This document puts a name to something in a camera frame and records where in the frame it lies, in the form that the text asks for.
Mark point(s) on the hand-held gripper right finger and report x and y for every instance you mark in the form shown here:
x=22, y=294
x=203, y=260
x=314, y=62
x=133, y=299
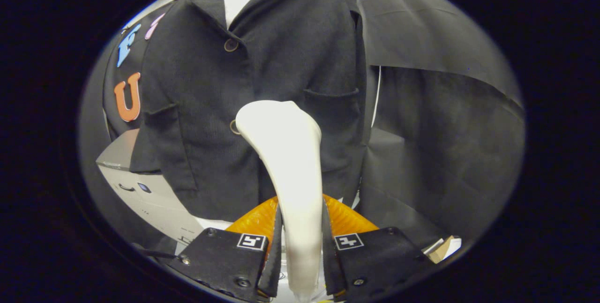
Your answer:
x=379, y=256

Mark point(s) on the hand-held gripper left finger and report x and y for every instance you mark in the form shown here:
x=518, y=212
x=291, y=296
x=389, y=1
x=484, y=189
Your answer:
x=220, y=258

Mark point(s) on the black jacket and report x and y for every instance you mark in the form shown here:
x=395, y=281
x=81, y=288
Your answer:
x=290, y=49

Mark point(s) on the white and tan box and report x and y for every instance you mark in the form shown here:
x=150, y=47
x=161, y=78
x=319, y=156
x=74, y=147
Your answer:
x=443, y=248

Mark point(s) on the grey cabinet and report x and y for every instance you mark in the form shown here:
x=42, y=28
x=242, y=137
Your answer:
x=159, y=204

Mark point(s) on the black backdrop cloth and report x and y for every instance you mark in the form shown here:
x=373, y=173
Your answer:
x=445, y=143

